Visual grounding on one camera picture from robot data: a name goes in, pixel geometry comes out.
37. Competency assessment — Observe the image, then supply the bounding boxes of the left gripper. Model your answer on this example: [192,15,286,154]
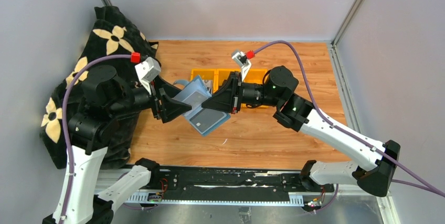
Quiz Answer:
[109,73,193,121]

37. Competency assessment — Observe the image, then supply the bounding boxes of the right aluminium frame post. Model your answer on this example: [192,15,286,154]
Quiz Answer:
[331,0,364,47]

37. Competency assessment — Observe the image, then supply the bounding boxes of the grey credit card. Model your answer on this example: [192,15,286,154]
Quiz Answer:
[190,109,225,133]

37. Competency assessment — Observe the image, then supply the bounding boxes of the white cards in left bin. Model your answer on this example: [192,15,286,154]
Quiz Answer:
[203,80,213,93]

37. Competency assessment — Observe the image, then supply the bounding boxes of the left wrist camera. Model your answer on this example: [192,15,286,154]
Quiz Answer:
[134,56,161,95]

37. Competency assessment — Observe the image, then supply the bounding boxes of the blue leather card holder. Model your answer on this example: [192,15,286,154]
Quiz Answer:
[174,76,230,136]

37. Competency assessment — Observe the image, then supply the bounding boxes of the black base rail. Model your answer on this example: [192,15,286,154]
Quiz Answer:
[126,166,335,207]

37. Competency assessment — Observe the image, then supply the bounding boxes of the left yellow bin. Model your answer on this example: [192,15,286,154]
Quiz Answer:
[190,68,216,90]

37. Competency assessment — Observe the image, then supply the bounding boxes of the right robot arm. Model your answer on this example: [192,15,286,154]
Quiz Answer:
[202,66,400,197]

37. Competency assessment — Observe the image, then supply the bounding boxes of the yellow bin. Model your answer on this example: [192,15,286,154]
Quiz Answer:
[213,69,242,93]
[244,69,268,84]
[190,68,216,90]

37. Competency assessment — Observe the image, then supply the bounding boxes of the black floral blanket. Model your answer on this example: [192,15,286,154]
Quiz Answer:
[40,6,161,169]

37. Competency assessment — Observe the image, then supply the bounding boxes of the middle yellow bin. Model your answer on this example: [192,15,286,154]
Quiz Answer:
[213,69,242,93]

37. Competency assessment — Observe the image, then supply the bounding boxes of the right yellow bin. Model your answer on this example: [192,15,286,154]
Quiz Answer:
[244,69,268,84]

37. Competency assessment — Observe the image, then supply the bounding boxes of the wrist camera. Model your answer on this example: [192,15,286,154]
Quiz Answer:
[231,50,255,81]
[134,56,161,95]

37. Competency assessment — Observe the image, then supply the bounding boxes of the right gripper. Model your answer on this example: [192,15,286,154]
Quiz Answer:
[202,71,281,115]

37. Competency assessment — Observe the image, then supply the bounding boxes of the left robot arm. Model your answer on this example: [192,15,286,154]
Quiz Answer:
[43,62,191,223]

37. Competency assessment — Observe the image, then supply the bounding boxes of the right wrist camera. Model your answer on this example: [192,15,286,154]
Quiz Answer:
[231,50,255,81]

